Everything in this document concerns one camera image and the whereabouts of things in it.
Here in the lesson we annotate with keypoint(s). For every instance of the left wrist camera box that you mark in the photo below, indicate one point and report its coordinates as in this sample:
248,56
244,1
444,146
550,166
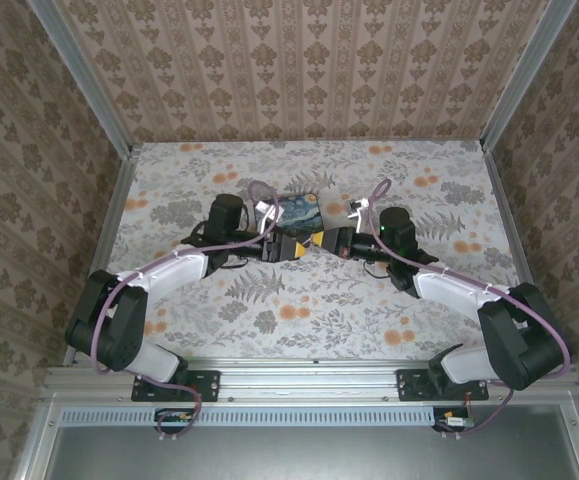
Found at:
270,216

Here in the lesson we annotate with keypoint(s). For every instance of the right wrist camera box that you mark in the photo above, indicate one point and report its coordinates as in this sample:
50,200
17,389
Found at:
359,209

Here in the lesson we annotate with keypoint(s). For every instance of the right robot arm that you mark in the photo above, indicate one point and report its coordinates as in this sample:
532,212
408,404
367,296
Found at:
449,287

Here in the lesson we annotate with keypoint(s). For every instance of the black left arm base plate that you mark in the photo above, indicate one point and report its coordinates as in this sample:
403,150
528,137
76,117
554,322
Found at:
179,387

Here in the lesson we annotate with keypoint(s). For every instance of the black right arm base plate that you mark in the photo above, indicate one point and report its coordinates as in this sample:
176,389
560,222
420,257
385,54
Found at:
419,387

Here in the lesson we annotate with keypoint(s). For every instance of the grey metal panel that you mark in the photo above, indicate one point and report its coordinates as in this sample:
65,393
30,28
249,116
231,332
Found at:
319,455

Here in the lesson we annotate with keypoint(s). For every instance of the aluminium front mounting rail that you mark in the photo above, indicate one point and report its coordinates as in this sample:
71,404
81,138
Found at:
309,382

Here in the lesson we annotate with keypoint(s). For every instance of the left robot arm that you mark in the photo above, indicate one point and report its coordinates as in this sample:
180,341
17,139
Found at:
169,267

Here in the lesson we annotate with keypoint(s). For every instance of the aluminium table side rail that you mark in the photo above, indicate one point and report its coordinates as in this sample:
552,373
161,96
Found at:
111,215
524,240

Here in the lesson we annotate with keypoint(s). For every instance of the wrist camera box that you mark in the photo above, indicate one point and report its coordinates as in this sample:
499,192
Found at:
270,216
359,209

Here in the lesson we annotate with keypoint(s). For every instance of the floral printed tablecloth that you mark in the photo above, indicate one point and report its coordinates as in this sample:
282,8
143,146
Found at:
319,310

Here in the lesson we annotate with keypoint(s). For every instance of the aluminium frame corner post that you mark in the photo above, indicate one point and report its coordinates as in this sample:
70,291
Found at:
519,70
84,85

